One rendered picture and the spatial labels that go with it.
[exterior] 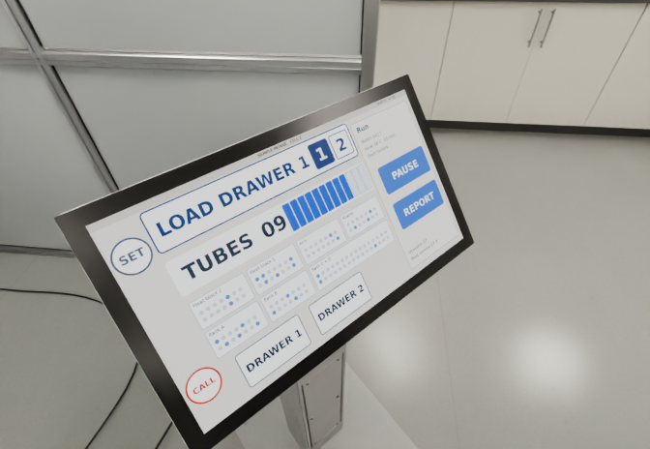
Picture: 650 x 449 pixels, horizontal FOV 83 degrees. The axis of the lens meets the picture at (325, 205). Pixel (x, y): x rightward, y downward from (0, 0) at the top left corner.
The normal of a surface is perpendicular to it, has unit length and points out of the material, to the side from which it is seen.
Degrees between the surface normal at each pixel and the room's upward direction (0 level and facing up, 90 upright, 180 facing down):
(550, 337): 0
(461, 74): 90
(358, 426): 5
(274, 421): 5
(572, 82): 90
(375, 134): 50
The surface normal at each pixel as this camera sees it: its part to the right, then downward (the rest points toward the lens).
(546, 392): -0.02, -0.73
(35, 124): -0.11, 0.69
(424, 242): 0.46, -0.06
